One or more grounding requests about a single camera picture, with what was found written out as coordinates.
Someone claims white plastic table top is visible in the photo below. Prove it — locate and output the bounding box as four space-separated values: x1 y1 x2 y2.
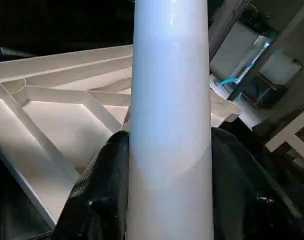
0 44 241 229

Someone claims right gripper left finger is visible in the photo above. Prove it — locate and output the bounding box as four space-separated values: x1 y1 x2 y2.
51 131 130 240

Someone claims white plastic table leg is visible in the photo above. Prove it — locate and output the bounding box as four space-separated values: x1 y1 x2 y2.
126 0 215 240

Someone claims white glass-door cabinet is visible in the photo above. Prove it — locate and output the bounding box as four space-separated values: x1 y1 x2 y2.
264 104 304 193

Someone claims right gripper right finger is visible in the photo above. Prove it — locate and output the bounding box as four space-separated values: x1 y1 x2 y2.
211 127 304 240

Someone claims black work mat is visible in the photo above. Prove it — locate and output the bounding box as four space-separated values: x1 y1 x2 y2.
0 117 304 240

